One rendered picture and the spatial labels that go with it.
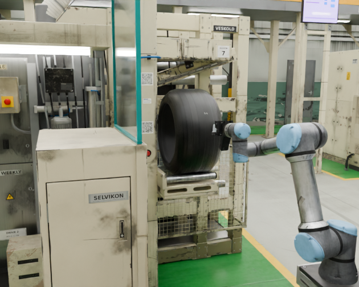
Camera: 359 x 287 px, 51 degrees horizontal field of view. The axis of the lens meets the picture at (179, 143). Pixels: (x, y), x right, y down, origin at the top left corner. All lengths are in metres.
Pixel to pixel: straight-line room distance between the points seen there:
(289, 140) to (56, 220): 0.92
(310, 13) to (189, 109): 4.20
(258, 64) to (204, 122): 10.33
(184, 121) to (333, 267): 1.09
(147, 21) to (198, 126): 0.67
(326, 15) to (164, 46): 4.07
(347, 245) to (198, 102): 1.15
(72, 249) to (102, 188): 0.25
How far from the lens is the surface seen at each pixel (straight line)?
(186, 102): 2.26
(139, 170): 1.46
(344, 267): 1.70
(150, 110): 2.30
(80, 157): 1.42
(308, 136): 1.55
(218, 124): 2.02
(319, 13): 6.28
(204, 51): 2.69
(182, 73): 2.77
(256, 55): 12.48
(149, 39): 2.30
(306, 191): 1.54
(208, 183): 2.41
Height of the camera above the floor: 1.52
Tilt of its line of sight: 10 degrees down
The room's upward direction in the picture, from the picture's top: straight up
